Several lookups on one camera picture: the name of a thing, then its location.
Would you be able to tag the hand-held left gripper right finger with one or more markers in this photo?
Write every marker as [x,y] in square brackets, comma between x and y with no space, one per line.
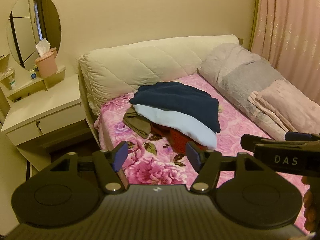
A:
[192,155]

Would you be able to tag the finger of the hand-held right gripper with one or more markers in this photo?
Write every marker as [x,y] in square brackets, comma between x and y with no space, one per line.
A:
[298,136]
[250,141]

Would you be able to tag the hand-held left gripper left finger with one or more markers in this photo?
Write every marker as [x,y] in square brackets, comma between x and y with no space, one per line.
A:
[120,155]

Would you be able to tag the navy blue garment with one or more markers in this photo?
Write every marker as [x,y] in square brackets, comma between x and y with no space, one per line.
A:
[180,100]

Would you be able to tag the person's right hand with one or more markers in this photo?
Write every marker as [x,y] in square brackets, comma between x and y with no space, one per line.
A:
[308,202]

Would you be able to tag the red garment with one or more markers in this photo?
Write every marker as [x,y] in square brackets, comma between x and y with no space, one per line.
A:
[172,138]

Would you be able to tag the olive garment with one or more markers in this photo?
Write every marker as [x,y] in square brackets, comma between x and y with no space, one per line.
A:
[137,125]

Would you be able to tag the pink folded blanket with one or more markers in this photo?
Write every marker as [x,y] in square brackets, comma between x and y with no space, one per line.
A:
[287,102]

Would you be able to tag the light blue garment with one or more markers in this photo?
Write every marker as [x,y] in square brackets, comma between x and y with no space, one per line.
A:
[175,122]

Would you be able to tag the small cream cloth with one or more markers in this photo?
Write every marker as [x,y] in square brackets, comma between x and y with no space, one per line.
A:
[220,108]

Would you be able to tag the grey pink comforter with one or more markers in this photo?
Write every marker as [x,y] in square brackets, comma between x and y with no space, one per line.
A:
[237,72]

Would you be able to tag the drawer key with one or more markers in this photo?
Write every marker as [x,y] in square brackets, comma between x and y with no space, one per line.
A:
[39,126]

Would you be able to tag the cream dressing table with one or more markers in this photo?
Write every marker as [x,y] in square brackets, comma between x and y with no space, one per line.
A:
[42,105]

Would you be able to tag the cream quilted headboard cushion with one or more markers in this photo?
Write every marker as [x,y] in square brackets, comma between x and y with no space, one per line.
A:
[140,60]

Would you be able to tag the pink tissue holder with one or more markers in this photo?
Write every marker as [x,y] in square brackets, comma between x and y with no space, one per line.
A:
[46,65]

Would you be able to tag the small white jar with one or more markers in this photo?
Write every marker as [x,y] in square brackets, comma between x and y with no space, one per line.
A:
[32,75]

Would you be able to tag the pink curtain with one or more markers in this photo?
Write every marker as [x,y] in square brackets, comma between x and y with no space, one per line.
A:
[287,17]

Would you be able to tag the small bottle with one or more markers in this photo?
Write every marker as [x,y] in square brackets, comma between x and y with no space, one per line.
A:
[13,83]

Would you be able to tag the white tissue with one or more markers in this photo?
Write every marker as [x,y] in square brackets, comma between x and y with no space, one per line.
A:
[43,46]

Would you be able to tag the oval mirror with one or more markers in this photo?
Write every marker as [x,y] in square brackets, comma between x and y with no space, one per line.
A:
[25,25]

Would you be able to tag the cream bed frame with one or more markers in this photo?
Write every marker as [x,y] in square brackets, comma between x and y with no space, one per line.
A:
[90,123]

